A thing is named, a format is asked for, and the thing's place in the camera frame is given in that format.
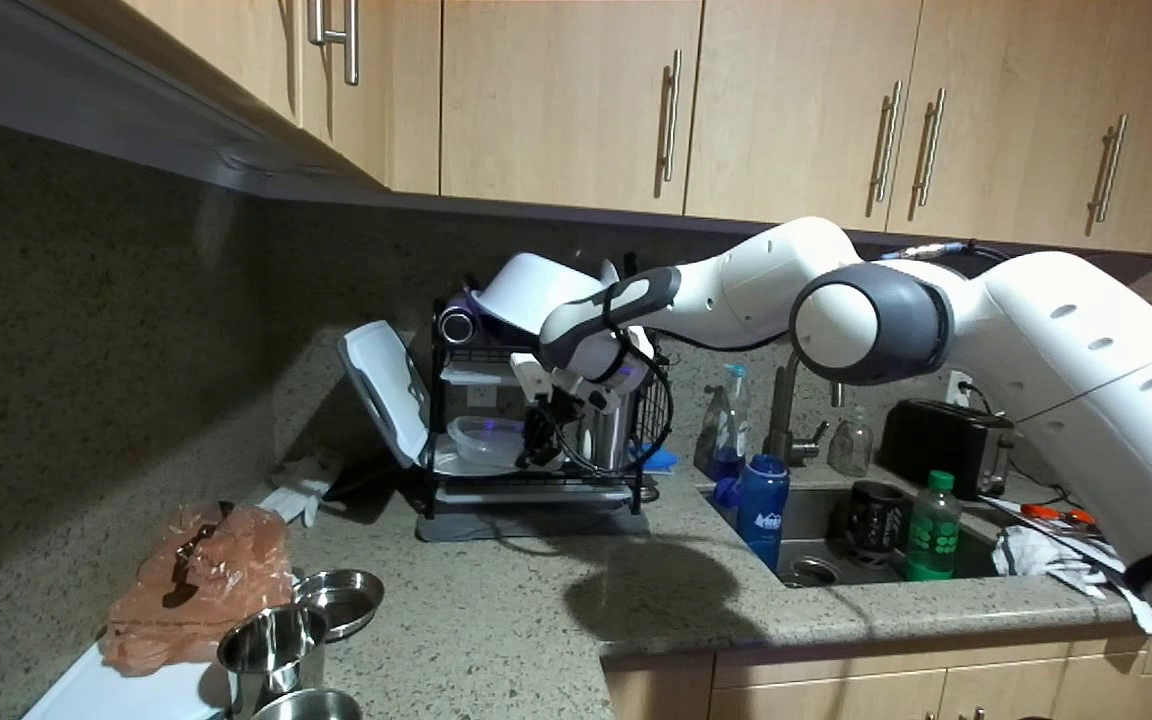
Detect green plastic bottle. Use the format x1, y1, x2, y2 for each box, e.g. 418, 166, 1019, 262
903, 470, 964, 583

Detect large white cutting board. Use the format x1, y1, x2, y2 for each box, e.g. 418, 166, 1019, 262
20, 638, 239, 720

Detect clear spray bottle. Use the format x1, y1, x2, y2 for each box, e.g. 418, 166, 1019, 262
693, 362, 753, 483

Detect clear plastic container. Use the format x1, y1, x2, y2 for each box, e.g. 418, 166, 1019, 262
447, 415, 540, 473

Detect cabinet door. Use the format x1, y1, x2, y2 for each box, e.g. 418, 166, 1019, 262
439, 0, 705, 218
299, 0, 444, 196
124, 0, 303, 128
885, 0, 1152, 258
683, 0, 926, 234

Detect black toaster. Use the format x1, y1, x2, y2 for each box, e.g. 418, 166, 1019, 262
877, 397, 1017, 500

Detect orange handled scissors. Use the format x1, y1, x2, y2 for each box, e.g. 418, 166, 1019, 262
1020, 502, 1099, 529

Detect black wire drying rack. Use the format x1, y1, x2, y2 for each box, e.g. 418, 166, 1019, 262
423, 288, 674, 521

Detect purple tumbler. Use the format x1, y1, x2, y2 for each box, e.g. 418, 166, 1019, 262
436, 298, 483, 347

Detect cabinet door handle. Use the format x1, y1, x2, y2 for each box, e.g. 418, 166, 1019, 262
912, 87, 948, 209
306, 0, 362, 87
1088, 112, 1130, 224
870, 81, 904, 205
656, 49, 684, 184

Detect white plastic cutting board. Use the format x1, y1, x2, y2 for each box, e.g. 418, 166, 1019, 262
337, 320, 433, 470

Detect white plastic bowl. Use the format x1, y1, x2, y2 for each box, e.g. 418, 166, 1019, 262
470, 252, 609, 338

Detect stainless steel utensil holder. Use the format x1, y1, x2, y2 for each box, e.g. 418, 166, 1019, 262
579, 392, 639, 473

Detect wooden base cabinet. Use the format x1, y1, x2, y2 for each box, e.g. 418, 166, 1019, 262
600, 628, 1152, 720

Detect metal tap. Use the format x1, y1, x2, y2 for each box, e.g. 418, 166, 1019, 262
764, 350, 833, 468

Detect black mug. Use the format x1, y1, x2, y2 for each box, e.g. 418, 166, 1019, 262
843, 479, 913, 570

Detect steel bowl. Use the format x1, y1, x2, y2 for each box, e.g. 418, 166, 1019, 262
250, 687, 366, 720

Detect steel cup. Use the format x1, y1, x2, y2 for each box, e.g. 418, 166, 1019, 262
217, 602, 330, 718

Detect white cloth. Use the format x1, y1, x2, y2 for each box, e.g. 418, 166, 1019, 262
990, 524, 1129, 602

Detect shallow steel dish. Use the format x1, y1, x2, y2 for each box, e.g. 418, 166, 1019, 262
292, 569, 386, 643

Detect blue water bottle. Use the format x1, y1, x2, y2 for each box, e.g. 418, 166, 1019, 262
735, 453, 793, 573

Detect sink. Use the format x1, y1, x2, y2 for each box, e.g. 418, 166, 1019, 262
699, 484, 1009, 590

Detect orange plastic bag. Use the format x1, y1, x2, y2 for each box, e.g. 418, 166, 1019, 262
99, 502, 298, 678

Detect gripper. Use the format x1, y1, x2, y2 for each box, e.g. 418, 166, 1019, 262
518, 392, 583, 471

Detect glass soap dispenser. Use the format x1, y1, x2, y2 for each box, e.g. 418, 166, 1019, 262
827, 404, 876, 479

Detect wooden wall cabinet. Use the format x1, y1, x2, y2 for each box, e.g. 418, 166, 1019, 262
121, 0, 1152, 263

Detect grey drip tray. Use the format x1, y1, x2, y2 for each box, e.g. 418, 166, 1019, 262
415, 497, 653, 543

